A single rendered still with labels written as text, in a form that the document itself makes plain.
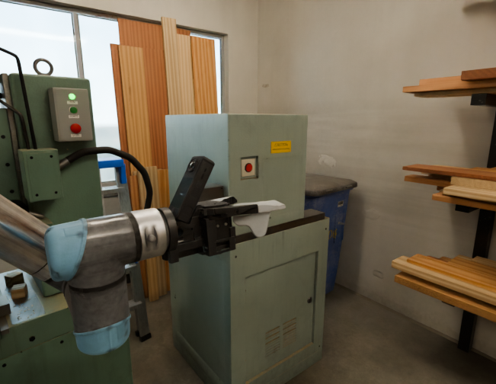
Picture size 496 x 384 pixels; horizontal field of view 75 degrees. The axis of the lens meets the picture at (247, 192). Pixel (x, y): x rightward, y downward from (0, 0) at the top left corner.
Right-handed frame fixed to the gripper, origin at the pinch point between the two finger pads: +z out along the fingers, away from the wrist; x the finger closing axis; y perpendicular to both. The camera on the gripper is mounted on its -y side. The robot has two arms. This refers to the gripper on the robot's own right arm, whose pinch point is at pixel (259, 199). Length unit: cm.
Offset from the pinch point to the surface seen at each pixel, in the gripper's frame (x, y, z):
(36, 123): -70, -23, -29
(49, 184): -65, -5, -29
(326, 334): -89, 112, 117
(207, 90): -199, -67, 109
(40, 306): -73, 34, -35
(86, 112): -65, -26, -16
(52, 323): -67, 38, -33
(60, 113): -64, -26, -23
